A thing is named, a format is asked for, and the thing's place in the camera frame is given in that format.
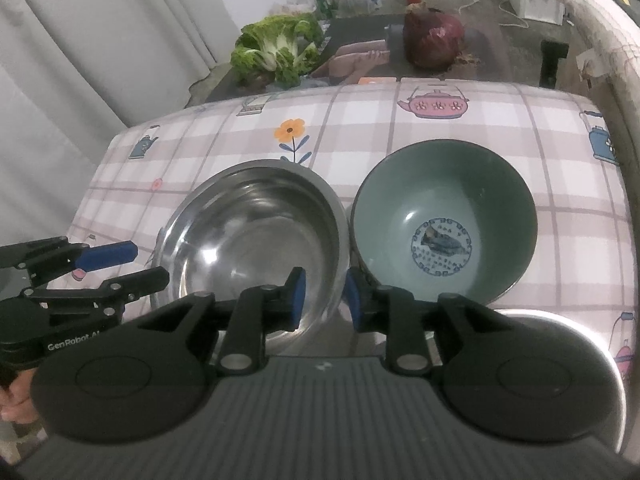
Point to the black plastic holder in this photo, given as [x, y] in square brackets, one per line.
[554, 60]

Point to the pink packet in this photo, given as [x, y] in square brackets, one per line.
[350, 62]

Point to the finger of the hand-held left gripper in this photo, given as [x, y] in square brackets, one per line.
[145, 280]
[107, 254]

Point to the large steel basin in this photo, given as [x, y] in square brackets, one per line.
[624, 412]

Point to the deep steel bowl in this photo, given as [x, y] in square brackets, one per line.
[250, 230]

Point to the green bottle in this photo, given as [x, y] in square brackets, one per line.
[322, 6]

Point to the red cabbage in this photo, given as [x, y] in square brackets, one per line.
[432, 35]

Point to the white curtain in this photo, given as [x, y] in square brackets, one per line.
[75, 60]

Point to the green ceramic bowl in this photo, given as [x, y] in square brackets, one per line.
[440, 195]

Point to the dark glass table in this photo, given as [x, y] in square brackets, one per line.
[360, 30]

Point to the napa cabbage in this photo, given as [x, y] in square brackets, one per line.
[275, 45]

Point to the person's left hand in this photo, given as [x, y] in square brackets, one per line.
[17, 405]

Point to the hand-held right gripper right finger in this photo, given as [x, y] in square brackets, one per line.
[352, 296]

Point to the cream sofa cover towel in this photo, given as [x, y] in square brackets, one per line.
[595, 20]

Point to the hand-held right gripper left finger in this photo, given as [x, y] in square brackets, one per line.
[299, 291]

